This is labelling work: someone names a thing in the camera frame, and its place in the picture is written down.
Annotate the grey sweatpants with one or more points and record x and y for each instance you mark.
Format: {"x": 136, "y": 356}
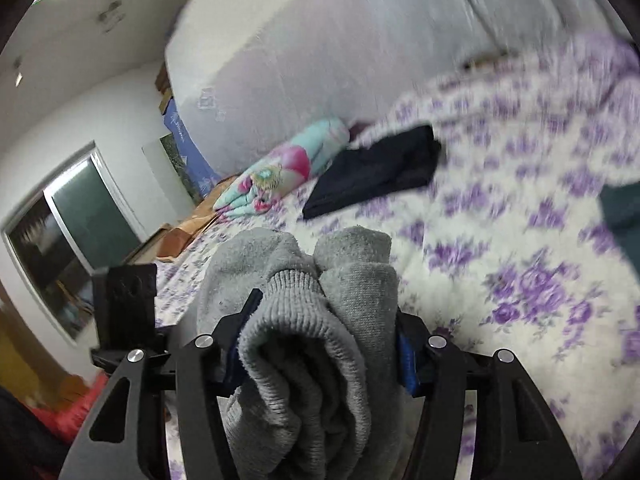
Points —
{"x": 321, "y": 399}

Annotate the window with white frame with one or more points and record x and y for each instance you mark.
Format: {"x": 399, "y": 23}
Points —
{"x": 72, "y": 224}

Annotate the red garment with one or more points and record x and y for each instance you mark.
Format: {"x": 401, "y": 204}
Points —
{"x": 75, "y": 402}

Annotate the pale lilac headboard cover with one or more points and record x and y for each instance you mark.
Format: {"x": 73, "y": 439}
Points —
{"x": 249, "y": 74}

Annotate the orange brown cloth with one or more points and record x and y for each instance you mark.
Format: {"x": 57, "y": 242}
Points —
{"x": 177, "y": 238}

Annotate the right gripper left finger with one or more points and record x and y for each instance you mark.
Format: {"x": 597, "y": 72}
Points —
{"x": 124, "y": 434}

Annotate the black folded garment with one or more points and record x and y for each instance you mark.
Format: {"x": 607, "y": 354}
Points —
{"x": 396, "y": 163}

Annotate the dark teal garment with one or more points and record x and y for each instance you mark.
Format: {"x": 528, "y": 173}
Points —
{"x": 620, "y": 209}

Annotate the purple floral bedspread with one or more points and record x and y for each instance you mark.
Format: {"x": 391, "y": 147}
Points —
{"x": 507, "y": 247}

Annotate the colourful floral folded blanket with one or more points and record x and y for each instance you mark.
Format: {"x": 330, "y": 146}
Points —
{"x": 284, "y": 169}

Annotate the blue patterned cloth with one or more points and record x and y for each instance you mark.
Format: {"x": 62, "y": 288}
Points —
{"x": 200, "y": 174}

